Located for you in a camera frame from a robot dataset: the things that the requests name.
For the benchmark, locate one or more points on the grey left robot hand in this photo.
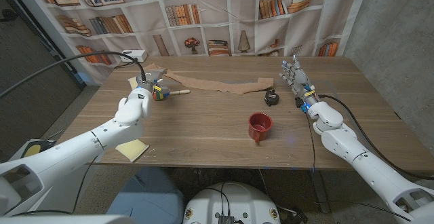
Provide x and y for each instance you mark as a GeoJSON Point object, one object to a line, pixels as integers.
{"type": "Point", "coordinates": [151, 78]}

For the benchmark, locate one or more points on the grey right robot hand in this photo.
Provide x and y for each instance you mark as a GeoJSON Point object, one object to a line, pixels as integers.
{"type": "Point", "coordinates": [298, 79]}

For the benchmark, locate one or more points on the tan adhesive wrap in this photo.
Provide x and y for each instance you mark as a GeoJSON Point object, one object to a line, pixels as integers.
{"type": "Point", "coordinates": [230, 86]}

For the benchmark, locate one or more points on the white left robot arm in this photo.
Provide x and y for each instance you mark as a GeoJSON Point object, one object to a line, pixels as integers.
{"type": "Point", "coordinates": [78, 149]}

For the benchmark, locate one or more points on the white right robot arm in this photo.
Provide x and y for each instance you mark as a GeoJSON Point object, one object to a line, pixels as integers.
{"type": "Point", "coordinates": [356, 152]}

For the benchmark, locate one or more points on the red mug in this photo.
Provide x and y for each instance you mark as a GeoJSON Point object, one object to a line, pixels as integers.
{"type": "Point", "coordinates": [260, 125]}

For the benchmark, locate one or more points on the yellow sponge far left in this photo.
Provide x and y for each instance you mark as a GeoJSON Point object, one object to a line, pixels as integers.
{"type": "Point", "coordinates": [133, 84]}

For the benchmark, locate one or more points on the white power box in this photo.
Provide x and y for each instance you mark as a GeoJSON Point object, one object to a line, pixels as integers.
{"type": "Point", "coordinates": [133, 55]}

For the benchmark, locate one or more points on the black tape measure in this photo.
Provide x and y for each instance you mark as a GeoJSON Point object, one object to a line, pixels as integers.
{"type": "Point", "coordinates": [271, 97]}

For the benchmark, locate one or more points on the yellow sponge near edge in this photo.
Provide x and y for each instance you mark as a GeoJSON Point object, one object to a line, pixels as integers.
{"type": "Point", "coordinates": [132, 149]}

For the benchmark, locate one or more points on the printed bookshelf backdrop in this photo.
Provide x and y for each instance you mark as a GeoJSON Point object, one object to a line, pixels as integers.
{"type": "Point", "coordinates": [220, 17]}

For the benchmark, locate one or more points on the grey table leg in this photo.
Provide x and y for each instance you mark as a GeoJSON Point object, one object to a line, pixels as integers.
{"type": "Point", "coordinates": [320, 190]}

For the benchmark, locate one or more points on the blue-grey bin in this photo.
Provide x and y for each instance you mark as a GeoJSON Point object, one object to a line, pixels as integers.
{"type": "Point", "coordinates": [149, 200]}

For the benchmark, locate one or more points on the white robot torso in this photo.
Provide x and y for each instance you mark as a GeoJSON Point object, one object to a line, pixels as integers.
{"type": "Point", "coordinates": [234, 200]}

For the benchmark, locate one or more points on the yellow and black panel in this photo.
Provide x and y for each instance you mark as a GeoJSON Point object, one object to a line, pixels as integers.
{"type": "Point", "coordinates": [33, 149]}

